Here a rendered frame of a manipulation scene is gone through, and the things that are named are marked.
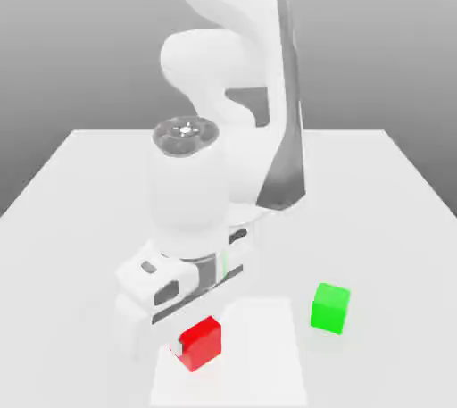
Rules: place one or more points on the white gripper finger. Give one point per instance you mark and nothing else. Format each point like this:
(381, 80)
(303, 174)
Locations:
(176, 349)

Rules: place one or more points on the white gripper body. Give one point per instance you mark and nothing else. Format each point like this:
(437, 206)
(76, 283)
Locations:
(167, 326)

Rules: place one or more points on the small red cube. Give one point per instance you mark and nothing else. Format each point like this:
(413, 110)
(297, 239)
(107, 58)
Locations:
(201, 343)

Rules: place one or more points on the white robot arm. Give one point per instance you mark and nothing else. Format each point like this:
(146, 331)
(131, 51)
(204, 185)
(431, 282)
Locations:
(189, 186)

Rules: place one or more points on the small green cube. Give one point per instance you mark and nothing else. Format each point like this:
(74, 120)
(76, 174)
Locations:
(329, 309)

